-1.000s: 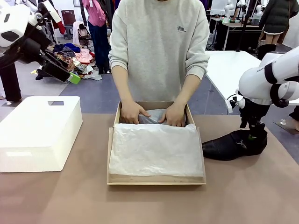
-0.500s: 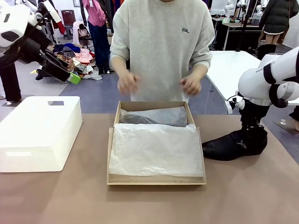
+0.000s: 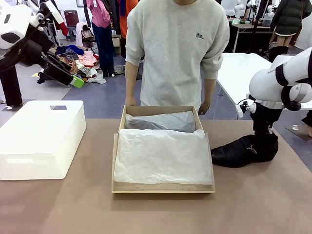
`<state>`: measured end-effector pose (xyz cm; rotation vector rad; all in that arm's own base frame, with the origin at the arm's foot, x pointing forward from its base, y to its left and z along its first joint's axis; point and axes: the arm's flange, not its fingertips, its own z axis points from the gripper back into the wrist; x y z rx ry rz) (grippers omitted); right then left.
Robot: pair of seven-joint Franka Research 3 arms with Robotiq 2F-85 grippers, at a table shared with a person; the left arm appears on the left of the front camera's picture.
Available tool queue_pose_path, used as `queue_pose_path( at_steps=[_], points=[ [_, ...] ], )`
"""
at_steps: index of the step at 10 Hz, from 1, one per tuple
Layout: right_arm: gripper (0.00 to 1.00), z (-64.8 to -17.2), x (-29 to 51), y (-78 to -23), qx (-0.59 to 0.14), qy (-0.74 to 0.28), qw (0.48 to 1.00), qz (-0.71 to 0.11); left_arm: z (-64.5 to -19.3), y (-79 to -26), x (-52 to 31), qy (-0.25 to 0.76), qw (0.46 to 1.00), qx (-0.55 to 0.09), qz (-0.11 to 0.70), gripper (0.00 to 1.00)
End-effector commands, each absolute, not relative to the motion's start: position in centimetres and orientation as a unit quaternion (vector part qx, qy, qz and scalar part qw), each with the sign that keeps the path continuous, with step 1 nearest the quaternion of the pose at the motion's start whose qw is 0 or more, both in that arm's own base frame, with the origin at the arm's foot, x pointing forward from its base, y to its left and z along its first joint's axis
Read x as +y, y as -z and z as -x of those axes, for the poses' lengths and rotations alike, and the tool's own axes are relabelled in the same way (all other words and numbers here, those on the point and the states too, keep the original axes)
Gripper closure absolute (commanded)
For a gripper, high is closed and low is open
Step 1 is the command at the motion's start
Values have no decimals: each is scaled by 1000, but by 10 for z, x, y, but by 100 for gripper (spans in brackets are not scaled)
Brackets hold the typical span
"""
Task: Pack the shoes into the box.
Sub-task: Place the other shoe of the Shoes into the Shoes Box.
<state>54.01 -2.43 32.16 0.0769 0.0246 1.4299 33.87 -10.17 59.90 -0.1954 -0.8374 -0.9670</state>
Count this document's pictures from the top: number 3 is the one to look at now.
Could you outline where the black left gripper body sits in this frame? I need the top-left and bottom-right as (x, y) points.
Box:
(17, 25), (55, 67)

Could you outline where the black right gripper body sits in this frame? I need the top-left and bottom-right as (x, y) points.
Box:
(252, 103), (281, 130)

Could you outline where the black leather shoe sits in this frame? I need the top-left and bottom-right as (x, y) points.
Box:
(125, 114), (196, 133)
(211, 133), (279, 169)

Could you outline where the white tissue paper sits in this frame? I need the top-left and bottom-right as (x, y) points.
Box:
(113, 110), (213, 185)

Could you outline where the brown cardboard shoe box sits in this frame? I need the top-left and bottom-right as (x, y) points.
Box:
(111, 105), (216, 194)

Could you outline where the person's right forearm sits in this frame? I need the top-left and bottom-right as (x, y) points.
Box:
(125, 62), (137, 98)

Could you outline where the person's left forearm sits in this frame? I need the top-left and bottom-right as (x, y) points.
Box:
(202, 77), (217, 104)

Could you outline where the small background cardboard box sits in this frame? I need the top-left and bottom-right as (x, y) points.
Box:
(111, 35), (122, 55)

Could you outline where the person's left hand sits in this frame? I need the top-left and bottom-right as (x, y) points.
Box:
(197, 100), (211, 116)

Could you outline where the blue cloth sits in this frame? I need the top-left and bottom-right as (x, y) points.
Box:
(65, 44), (85, 56)

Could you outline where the grey desk with white legs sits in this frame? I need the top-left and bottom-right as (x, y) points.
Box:
(47, 19), (61, 47)

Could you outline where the black floor plate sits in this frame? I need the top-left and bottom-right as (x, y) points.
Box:
(284, 124), (312, 141)

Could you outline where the pink cloth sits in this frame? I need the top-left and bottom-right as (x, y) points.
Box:
(77, 50), (99, 68)

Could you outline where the red hanging garment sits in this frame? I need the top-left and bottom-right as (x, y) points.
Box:
(59, 21), (69, 36)

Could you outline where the white crumpled cloth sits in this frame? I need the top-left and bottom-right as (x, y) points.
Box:
(85, 68), (108, 85)

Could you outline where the black folding chair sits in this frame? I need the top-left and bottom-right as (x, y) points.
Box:
(76, 21), (97, 52)

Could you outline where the brown chair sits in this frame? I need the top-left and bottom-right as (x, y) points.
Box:
(63, 10), (80, 41)

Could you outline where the figure in pink top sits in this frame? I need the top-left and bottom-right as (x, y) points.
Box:
(87, 0), (116, 78)

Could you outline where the white table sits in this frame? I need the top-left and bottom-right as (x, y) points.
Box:
(215, 53), (312, 111)

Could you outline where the white plastic storage bin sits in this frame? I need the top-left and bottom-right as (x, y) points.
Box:
(0, 100), (87, 181)

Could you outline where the orange hanging garment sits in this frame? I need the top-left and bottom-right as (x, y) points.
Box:
(118, 0), (140, 39)

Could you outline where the black background table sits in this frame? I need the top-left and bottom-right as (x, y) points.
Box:
(228, 19), (276, 54)

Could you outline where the black tripod pole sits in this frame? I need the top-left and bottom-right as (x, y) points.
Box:
(245, 0), (268, 55)

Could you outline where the person in dark jacket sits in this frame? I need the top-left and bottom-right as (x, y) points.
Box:
(268, 0), (312, 63)

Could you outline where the person in grey sweatshirt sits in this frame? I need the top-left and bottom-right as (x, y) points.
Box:
(125, 0), (230, 107)

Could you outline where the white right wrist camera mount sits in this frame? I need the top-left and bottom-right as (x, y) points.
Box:
(235, 98), (257, 119)

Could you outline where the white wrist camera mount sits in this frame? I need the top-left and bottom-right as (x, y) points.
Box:
(235, 98), (257, 119)
(36, 0), (62, 24)

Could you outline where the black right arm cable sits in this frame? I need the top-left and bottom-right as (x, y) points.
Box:
(281, 84), (303, 112)

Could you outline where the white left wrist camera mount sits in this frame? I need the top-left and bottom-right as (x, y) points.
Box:
(36, 0), (62, 24)

